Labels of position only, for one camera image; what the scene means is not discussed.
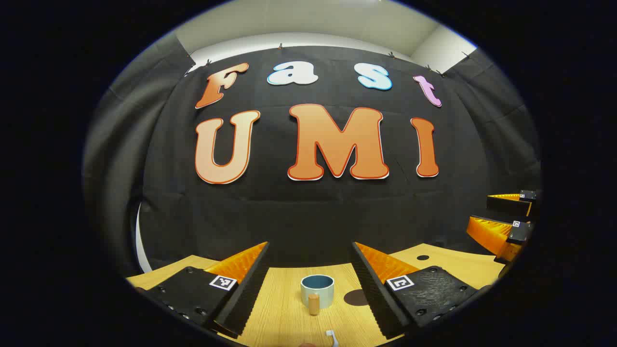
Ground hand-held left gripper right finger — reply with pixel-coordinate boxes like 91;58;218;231
351;241;480;340

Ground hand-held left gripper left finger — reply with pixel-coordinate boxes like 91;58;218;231
126;241;270;339

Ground dark round coaster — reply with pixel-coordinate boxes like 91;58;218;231
343;289;369;307

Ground pale blue cup wooden handle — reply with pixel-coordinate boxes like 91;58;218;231
300;274;335;316

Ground wooden desktop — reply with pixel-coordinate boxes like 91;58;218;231
126;243;507;347

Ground black backdrop cloth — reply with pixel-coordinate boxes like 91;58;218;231
83;34;543;278

